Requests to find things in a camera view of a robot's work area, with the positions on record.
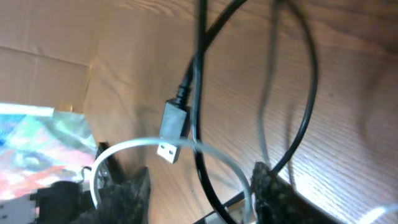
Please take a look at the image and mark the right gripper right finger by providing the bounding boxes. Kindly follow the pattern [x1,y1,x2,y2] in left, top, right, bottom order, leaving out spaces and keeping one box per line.
[251,162,339,224]

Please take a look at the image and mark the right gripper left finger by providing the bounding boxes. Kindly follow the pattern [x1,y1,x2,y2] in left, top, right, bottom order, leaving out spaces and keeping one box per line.
[71,166,151,224]

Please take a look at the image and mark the white USB cable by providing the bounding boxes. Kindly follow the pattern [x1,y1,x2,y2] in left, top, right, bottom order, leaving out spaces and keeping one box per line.
[89,137,253,224]

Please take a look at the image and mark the short black USB cable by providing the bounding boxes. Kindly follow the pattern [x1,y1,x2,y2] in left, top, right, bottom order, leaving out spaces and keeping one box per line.
[156,0,249,165]

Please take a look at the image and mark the long black USB cable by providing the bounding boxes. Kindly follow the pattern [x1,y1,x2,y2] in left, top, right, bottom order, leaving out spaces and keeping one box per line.
[192,0,319,224]

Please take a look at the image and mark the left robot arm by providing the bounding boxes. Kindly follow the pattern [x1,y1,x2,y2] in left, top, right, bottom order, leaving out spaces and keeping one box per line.
[1,156,124,224]

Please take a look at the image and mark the cardboard panel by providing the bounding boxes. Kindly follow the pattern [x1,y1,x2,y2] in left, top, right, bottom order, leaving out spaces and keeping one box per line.
[1,0,117,113]

